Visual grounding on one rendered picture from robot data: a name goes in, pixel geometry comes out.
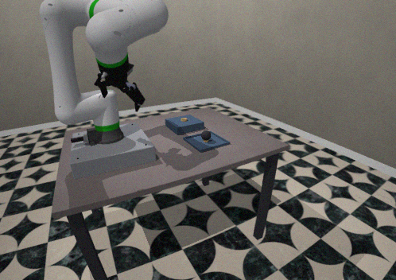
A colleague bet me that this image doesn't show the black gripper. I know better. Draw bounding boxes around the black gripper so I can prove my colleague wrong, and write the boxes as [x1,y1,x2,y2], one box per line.
[95,72,145,112]

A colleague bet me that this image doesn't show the grey ball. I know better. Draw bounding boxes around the grey ball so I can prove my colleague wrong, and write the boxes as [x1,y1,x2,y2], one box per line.
[201,130,211,140]

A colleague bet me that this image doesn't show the blue square platform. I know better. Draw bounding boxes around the blue square platform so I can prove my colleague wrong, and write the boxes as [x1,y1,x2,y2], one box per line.
[165,115,204,135]

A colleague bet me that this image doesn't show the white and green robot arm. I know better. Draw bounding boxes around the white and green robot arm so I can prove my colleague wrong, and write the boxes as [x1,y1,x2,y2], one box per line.
[39,0,169,146]

